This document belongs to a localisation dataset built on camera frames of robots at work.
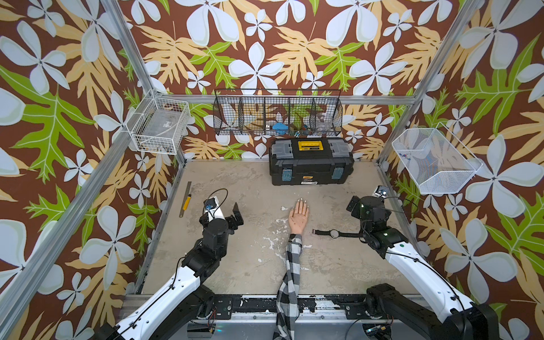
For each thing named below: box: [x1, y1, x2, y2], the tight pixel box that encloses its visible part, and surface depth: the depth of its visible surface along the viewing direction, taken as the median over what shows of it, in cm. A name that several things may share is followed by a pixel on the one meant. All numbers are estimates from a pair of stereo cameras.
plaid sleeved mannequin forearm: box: [272, 233, 304, 340], surface depth 73 cm
